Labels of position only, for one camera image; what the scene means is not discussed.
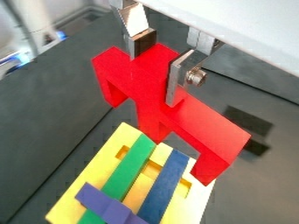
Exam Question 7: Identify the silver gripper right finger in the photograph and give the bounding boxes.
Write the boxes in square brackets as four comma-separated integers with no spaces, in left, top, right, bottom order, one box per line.
[164,27,224,107]

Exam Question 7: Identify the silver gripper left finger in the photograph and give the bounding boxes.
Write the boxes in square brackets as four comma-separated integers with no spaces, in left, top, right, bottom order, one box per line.
[108,0,156,59]

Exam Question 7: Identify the red cross-shaped block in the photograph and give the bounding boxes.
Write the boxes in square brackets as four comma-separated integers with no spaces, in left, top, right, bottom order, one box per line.
[92,44,249,185]

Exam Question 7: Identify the yellow base board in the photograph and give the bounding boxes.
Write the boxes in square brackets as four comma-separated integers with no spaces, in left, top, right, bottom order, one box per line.
[45,123,213,224]

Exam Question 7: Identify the green bar block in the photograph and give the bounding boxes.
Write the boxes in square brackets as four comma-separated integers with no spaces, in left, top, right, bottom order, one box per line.
[76,133,157,224]

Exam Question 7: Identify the blue bar block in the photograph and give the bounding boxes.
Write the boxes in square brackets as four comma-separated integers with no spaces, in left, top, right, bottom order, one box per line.
[137,150,189,224]

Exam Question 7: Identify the purple cross-shaped block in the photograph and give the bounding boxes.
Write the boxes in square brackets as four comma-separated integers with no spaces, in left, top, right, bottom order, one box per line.
[74,183,148,224]

